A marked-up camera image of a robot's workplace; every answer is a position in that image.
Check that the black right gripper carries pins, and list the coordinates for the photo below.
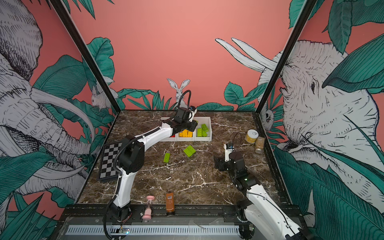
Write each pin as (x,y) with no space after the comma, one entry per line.
(218,163)

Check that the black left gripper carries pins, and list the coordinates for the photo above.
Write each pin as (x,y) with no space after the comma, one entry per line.
(194,124)

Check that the yellow lego small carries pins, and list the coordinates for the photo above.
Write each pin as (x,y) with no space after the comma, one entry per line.
(186,134)

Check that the large green lego plate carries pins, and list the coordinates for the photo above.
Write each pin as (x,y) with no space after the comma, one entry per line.
(189,151)

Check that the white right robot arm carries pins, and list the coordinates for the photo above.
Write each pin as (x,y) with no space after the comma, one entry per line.
(259,208)

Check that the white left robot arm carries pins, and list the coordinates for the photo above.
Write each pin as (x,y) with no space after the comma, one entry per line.
(131,156)

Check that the white left bin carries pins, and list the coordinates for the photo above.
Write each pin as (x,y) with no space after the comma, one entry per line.
(169,139)

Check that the white bin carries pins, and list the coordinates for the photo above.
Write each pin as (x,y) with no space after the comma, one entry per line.
(169,139)
(186,139)
(207,121)

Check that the white middle bin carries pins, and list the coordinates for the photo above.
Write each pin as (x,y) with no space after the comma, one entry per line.
(186,139)

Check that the white right bin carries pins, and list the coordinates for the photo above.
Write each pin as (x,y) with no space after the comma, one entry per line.
(207,121)

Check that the brown spice jar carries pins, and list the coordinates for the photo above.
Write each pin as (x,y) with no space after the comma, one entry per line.
(259,145)

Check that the yellow tape roll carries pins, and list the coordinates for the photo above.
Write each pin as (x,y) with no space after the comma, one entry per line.
(251,136)

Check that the brown orange bottle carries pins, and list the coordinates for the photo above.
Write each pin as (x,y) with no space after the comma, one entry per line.
(170,204)

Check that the black white checkerboard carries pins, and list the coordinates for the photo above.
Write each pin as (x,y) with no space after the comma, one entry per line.
(106,170)

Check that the pink hourglass timer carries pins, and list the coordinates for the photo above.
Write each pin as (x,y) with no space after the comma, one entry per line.
(148,211)

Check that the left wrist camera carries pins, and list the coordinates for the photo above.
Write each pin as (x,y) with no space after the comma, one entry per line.
(193,111)

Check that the white perforated rail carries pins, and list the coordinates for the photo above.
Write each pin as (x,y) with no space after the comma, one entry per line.
(141,230)

